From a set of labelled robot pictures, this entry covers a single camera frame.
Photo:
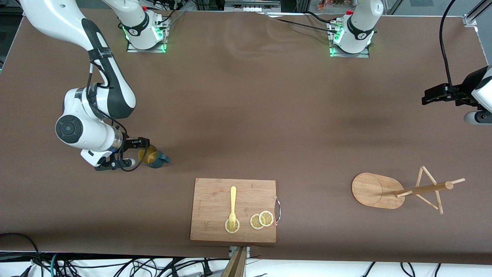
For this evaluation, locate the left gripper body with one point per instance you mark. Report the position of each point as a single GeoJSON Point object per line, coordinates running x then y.
{"type": "Point", "coordinates": [462, 95]}

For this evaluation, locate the dark teal cup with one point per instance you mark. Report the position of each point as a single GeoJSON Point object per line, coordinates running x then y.
{"type": "Point", "coordinates": [153, 158]}

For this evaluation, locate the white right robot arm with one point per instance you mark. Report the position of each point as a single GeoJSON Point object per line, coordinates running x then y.
{"type": "Point", "coordinates": [57, 15]}

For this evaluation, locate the wooden cup rack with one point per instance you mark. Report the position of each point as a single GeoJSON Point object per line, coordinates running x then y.
{"type": "Point", "coordinates": [373, 190]}

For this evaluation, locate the bamboo cutting board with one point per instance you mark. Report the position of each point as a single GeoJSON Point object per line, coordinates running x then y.
{"type": "Point", "coordinates": [211, 207]}

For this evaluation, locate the yellow plastic fork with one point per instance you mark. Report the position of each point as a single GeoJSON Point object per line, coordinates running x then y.
{"type": "Point", "coordinates": [233, 200]}

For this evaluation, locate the lemon slice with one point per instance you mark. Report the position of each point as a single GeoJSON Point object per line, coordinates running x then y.
{"type": "Point", "coordinates": [254, 222]}
{"type": "Point", "coordinates": [232, 230]}
{"type": "Point", "coordinates": [266, 218]}

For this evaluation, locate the grey power strip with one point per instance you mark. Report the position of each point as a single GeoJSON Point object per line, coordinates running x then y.
{"type": "Point", "coordinates": [251, 5]}

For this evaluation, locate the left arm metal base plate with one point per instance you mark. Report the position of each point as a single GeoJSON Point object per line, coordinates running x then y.
{"type": "Point", "coordinates": [365, 54]}

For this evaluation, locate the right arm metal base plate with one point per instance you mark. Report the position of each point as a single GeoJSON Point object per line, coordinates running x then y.
{"type": "Point", "coordinates": [161, 46]}

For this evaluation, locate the metal bracket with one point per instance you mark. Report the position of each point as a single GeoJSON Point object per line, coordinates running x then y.
{"type": "Point", "coordinates": [248, 250]}

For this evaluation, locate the wooden post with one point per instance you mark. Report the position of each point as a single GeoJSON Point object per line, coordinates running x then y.
{"type": "Point", "coordinates": [235, 265]}

